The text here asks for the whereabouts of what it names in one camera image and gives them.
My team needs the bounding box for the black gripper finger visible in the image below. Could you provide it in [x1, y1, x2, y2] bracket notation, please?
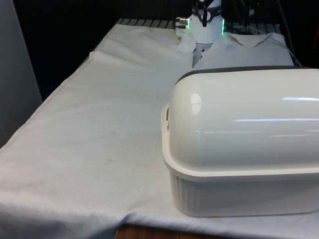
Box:
[195, 0, 206, 27]
[204, 0, 214, 27]

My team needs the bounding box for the rounded box lid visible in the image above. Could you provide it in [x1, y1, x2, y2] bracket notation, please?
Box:
[168, 65, 319, 173]

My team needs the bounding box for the cream box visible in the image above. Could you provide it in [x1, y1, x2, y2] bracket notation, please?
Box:
[160, 102, 319, 218]

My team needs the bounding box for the black cable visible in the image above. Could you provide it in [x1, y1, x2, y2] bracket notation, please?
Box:
[279, 0, 299, 67]

